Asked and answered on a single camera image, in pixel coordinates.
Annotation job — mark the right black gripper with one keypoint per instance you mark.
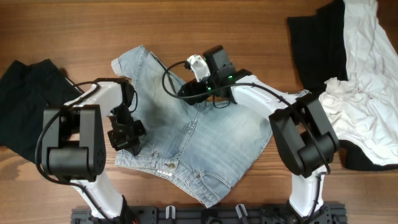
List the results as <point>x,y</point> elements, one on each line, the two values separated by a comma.
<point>190,91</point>

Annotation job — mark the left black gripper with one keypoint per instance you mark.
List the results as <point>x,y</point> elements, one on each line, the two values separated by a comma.
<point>120,141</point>

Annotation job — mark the light blue denim shorts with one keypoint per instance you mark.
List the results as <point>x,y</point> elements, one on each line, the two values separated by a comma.
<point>203,149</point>

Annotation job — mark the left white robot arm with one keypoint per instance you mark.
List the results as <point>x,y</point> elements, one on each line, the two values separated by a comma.
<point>71,148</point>

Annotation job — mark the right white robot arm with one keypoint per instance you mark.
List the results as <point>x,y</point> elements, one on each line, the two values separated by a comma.
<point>304,137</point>

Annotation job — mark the folded black garment on left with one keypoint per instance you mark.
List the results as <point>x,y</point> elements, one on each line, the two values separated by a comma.
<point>26,90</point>

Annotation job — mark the black garment on right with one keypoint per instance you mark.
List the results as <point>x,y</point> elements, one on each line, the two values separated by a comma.
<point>318,51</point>

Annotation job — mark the white t-shirt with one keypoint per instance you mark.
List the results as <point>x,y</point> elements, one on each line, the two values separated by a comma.
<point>363,109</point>

